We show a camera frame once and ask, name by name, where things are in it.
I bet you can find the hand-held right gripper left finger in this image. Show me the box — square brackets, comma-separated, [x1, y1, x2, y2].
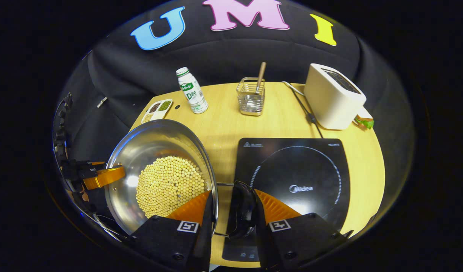
[127, 190, 215, 272]

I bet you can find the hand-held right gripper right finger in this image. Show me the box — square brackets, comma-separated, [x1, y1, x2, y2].
[254, 189, 355, 270]

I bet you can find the steel pot with beans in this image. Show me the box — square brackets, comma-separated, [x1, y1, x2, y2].
[104, 119, 259, 239]

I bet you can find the black induction cooktop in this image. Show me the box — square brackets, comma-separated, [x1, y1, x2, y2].
[221, 138, 351, 262]

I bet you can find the divided snack plate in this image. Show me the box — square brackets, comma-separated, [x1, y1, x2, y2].
[141, 99, 173, 124]

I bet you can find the white green drink bottle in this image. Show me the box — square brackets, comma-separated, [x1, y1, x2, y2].
[175, 67, 209, 114]

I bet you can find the sandwich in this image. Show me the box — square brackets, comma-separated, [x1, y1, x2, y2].
[354, 107, 375, 130]

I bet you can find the white toaster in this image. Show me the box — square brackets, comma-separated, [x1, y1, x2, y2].
[304, 63, 367, 130]

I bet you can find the wooden spoon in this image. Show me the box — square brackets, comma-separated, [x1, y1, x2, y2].
[255, 62, 267, 94]

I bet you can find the toaster power cable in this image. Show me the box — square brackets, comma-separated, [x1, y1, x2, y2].
[281, 81, 324, 138]

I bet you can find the wire utensil holder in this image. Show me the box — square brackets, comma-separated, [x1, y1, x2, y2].
[236, 77, 266, 116]

